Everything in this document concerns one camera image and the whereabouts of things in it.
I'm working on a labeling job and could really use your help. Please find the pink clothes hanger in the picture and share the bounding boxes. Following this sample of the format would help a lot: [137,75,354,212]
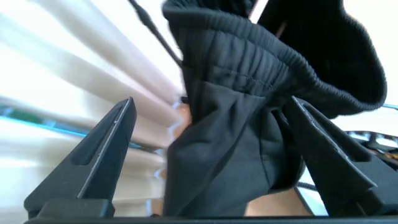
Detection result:
[275,19,289,40]

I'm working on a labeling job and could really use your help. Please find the black shorts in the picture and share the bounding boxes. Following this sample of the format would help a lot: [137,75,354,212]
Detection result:
[161,0,388,218]

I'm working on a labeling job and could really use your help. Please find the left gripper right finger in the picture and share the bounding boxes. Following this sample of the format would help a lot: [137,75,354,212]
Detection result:
[284,96,398,216]

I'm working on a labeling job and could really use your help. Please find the window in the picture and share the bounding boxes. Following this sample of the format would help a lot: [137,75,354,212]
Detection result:
[0,104,144,150]

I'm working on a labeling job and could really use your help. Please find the beige curtain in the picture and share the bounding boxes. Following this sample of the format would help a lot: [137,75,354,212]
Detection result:
[0,0,187,147]
[0,118,167,217]

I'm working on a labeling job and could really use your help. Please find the black clothes rack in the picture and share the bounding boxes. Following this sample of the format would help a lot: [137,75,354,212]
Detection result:
[127,0,190,105]

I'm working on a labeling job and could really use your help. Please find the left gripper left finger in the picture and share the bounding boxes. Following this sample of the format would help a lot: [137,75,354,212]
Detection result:
[24,96,137,218]

